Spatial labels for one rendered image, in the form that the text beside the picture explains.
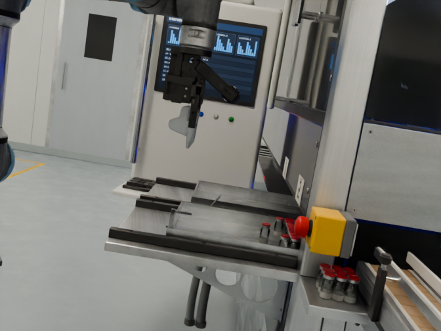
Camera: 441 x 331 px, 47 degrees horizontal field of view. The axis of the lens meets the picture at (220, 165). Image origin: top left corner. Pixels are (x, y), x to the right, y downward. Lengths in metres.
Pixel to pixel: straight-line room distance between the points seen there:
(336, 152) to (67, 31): 6.09
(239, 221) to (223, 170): 0.69
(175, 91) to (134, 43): 5.61
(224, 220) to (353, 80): 0.54
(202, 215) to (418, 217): 0.55
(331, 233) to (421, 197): 0.22
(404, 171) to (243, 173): 1.06
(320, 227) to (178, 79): 0.42
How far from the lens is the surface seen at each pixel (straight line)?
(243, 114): 1.98
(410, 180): 1.04
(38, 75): 7.02
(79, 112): 6.84
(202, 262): 1.05
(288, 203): 1.68
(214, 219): 1.34
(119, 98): 6.70
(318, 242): 0.93
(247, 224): 1.34
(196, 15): 1.07
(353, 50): 1.00
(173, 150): 2.02
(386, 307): 0.88
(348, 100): 0.99
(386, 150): 1.02
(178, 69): 1.09
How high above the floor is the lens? 1.22
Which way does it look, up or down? 9 degrees down
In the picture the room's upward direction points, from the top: 9 degrees clockwise
